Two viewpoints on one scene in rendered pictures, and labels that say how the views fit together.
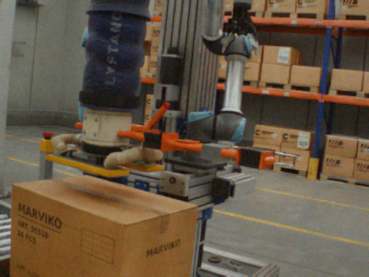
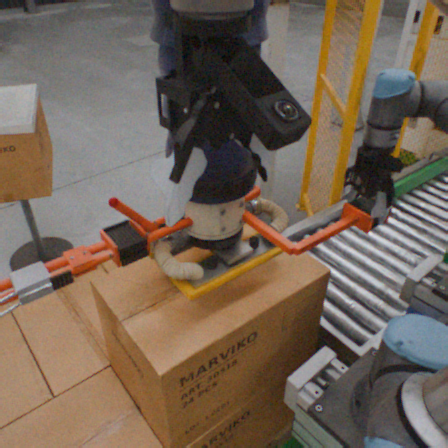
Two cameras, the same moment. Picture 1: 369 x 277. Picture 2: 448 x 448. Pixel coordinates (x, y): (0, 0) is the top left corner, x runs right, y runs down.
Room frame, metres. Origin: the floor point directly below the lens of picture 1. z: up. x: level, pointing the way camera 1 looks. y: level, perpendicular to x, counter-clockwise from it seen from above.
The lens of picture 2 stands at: (1.95, -0.56, 1.79)
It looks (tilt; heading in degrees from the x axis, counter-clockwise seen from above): 37 degrees down; 109
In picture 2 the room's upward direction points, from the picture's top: straight up
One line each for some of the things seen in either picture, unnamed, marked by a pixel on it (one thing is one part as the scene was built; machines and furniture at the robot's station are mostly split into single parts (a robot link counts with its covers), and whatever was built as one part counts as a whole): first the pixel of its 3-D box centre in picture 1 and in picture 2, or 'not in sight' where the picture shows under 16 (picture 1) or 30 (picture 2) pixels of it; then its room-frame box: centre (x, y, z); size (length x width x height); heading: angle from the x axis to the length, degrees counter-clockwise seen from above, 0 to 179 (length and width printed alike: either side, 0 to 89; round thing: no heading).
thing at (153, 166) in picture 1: (122, 157); (233, 256); (1.70, 0.25, 1.08); 0.34 x 0.10 x 0.05; 56
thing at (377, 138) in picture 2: not in sight; (382, 134); (2.00, 0.39, 1.40); 0.08 x 0.08 x 0.05
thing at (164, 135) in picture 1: (160, 140); (125, 242); (1.48, 0.09, 1.18); 0.10 x 0.08 x 0.06; 146
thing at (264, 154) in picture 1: (254, 158); not in sight; (1.28, -0.19, 1.18); 0.08 x 0.07 x 0.05; 56
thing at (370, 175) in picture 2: not in sight; (371, 167); (1.99, 0.38, 1.32); 0.09 x 0.08 x 0.12; 56
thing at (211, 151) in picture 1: (215, 152); (32, 282); (1.37, -0.08, 1.18); 0.07 x 0.07 x 0.04; 56
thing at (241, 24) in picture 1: (240, 19); (207, 78); (1.79, -0.15, 1.66); 0.09 x 0.08 x 0.12; 150
